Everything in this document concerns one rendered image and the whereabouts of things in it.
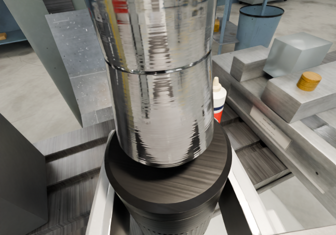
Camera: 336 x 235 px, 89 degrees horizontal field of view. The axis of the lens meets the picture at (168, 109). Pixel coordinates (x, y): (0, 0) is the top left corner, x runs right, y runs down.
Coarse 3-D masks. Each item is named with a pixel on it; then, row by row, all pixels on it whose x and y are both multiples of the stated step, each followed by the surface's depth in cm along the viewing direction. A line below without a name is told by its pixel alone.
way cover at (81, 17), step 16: (48, 16) 42; (64, 16) 43; (80, 16) 44; (64, 32) 44; (80, 32) 45; (64, 48) 44; (96, 48) 46; (64, 64) 45; (80, 64) 46; (96, 64) 47; (80, 80) 46; (96, 80) 47; (80, 96) 46; (96, 96) 47; (80, 112) 46; (96, 112) 46; (112, 112) 47
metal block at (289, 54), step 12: (288, 36) 28; (300, 36) 28; (312, 36) 27; (276, 48) 28; (288, 48) 26; (300, 48) 25; (312, 48) 25; (324, 48) 26; (276, 60) 29; (288, 60) 27; (300, 60) 26; (312, 60) 27; (276, 72) 29; (288, 72) 27
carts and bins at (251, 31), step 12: (228, 0) 181; (264, 0) 190; (228, 12) 264; (240, 12) 198; (252, 12) 220; (264, 12) 216; (276, 12) 204; (216, 24) 234; (228, 24) 259; (240, 24) 204; (252, 24) 192; (264, 24) 188; (276, 24) 193; (216, 36) 229; (228, 36) 226; (240, 36) 210; (252, 36) 200; (264, 36) 198; (240, 48) 218
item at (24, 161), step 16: (0, 128) 22; (0, 144) 20; (16, 144) 24; (32, 144) 28; (0, 160) 19; (16, 160) 22; (32, 160) 26; (0, 176) 18; (16, 176) 21; (32, 176) 24; (0, 192) 17; (16, 192) 19; (32, 192) 22; (0, 208) 18; (16, 208) 19; (32, 208) 21; (0, 224) 19; (16, 224) 20; (32, 224) 22
